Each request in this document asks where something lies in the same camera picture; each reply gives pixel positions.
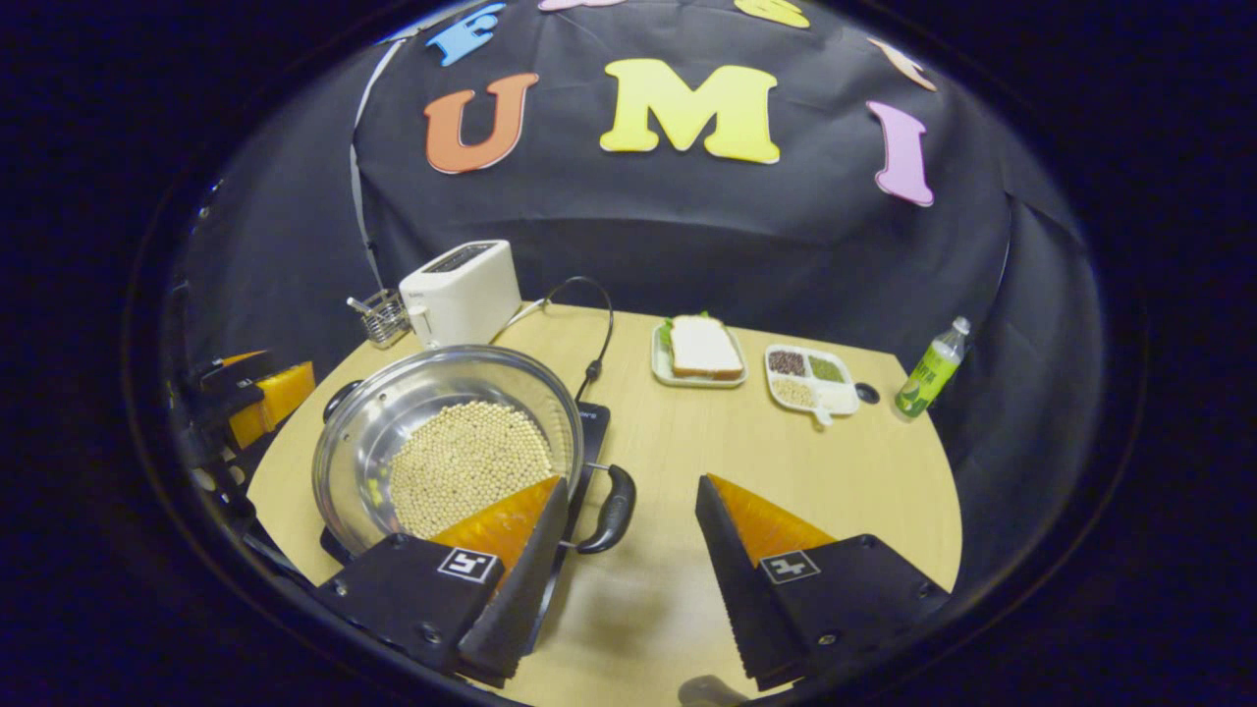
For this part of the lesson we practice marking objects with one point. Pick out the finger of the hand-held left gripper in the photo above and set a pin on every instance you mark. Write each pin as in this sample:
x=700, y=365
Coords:
x=280, y=398
x=231, y=378

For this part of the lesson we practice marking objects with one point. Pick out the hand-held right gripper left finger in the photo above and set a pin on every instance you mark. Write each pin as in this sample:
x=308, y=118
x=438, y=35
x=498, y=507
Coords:
x=520, y=589

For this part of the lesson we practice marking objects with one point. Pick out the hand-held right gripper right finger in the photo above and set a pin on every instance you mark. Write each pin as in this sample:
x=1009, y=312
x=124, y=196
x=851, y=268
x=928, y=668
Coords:
x=732, y=579

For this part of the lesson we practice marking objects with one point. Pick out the stainless steel pot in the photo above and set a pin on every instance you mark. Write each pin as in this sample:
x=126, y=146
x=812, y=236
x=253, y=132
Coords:
x=432, y=383

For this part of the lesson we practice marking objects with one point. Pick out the black induction cooktop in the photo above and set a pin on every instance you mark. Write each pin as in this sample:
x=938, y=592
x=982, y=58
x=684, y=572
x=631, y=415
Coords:
x=592, y=422

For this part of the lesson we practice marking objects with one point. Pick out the pile of soybeans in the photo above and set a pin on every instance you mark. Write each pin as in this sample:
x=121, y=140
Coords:
x=462, y=462

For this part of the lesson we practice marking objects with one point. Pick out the white toaster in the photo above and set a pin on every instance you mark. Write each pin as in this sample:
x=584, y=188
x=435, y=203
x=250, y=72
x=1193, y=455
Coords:
x=462, y=295

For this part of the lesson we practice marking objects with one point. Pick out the white divided bean tray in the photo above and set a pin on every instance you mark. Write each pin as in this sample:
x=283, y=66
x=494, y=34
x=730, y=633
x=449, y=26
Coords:
x=835, y=395

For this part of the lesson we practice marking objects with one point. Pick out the pale green rectangular plate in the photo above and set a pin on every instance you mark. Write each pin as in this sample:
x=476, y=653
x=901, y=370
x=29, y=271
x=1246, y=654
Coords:
x=660, y=373

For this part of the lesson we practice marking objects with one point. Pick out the sandwich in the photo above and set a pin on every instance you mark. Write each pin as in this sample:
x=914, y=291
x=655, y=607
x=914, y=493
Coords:
x=702, y=349

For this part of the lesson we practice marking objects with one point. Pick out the green drink bottle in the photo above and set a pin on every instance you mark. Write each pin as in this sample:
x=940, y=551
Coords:
x=928, y=378

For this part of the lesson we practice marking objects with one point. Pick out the black backdrop cloth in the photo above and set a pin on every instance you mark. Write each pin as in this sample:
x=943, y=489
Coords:
x=687, y=226

